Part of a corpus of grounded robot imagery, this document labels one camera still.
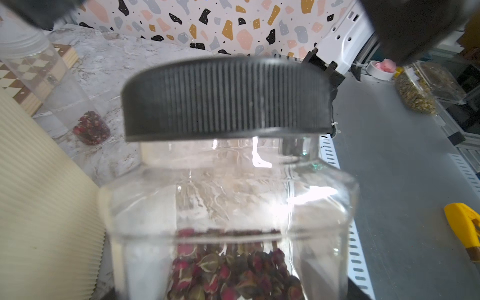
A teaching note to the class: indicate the bag of dried flowers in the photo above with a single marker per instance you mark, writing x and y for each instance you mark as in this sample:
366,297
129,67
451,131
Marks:
422,84

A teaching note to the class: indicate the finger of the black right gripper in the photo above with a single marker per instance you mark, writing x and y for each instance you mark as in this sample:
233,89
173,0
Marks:
407,29
42,14

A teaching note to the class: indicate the black lid brown jar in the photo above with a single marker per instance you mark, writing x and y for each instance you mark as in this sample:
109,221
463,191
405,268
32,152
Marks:
230,219

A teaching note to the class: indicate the yellow handled tool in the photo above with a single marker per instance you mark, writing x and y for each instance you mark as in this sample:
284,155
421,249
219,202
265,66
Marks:
465,223

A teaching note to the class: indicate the cream ribbed trash bin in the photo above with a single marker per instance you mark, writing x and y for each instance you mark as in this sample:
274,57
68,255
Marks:
51,234

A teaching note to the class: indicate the wooden folding chess board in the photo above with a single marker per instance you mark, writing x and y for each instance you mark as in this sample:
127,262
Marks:
14,87

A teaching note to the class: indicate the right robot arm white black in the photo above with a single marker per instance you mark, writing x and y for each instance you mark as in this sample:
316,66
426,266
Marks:
337,29

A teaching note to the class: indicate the black round jar lid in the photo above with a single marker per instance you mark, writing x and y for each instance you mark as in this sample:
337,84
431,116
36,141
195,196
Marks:
227,97

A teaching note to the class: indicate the white tape roll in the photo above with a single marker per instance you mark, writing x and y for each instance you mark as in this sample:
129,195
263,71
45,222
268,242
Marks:
382,70

